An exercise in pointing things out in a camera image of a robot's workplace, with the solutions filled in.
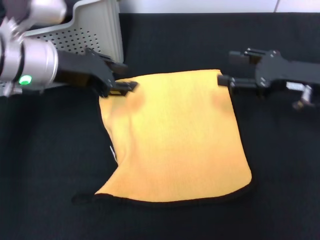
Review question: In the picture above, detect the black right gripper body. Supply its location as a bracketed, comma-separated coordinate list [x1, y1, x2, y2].
[253, 49, 320, 100]

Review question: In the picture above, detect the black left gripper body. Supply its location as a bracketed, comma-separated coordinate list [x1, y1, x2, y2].
[55, 47, 117, 99]

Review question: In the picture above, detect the yellow towel with black trim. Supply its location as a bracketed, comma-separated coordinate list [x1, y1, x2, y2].
[71, 68, 254, 208]

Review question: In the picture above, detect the grey perforated plastic storage box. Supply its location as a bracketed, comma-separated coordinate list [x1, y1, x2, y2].
[0, 0, 125, 97]

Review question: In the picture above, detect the black tablecloth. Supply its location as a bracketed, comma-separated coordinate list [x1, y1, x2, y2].
[0, 11, 320, 240]

